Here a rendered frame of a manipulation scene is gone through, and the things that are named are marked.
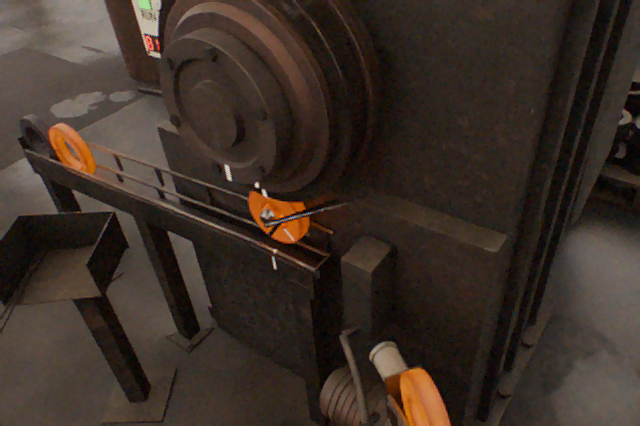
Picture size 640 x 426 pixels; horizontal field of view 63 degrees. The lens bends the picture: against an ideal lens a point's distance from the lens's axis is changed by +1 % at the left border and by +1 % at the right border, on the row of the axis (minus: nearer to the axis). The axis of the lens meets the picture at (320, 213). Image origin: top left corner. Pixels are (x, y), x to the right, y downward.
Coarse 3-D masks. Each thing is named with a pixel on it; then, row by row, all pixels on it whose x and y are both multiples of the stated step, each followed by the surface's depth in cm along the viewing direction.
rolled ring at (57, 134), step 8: (56, 128) 164; (64, 128) 164; (72, 128) 164; (56, 136) 168; (64, 136) 164; (72, 136) 163; (80, 136) 164; (56, 144) 172; (64, 144) 174; (72, 144) 163; (80, 144) 163; (56, 152) 175; (64, 152) 174; (80, 152) 163; (88, 152) 165; (64, 160) 175; (72, 160) 175; (88, 160) 166; (80, 168) 171; (88, 168) 168
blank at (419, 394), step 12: (408, 372) 89; (420, 372) 88; (408, 384) 89; (420, 384) 85; (432, 384) 85; (408, 396) 91; (420, 396) 84; (432, 396) 83; (408, 408) 93; (420, 408) 85; (432, 408) 82; (444, 408) 82; (408, 420) 95; (420, 420) 92; (432, 420) 82; (444, 420) 82
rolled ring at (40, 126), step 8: (24, 120) 175; (32, 120) 173; (40, 120) 174; (24, 128) 179; (32, 128) 181; (40, 128) 172; (48, 128) 174; (24, 136) 183; (32, 136) 183; (40, 136) 174; (48, 136) 173; (32, 144) 184; (40, 144) 185; (48, 144) 174; (40, 152) 184; (48, 152) 185
